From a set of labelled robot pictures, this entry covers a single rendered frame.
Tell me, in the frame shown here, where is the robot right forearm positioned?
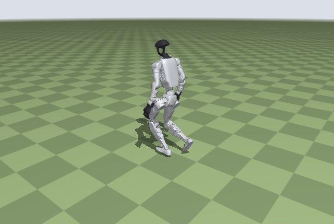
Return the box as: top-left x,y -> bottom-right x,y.
176,80 -> 185,95

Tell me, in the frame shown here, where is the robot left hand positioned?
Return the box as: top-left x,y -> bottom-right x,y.
143,103 -> 154,119

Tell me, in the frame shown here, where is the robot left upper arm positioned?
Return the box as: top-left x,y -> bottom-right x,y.
152,61 -> 162,89

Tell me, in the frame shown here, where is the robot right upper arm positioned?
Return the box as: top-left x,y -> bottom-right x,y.
175,58 -> 186,81

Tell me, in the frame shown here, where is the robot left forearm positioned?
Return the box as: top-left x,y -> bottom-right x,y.
148,82 -> 158,106

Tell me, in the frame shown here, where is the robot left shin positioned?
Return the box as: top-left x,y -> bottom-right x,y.
149,121 -> 168,150

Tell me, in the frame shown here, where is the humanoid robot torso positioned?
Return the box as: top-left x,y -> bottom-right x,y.
158,57 -> 179,107

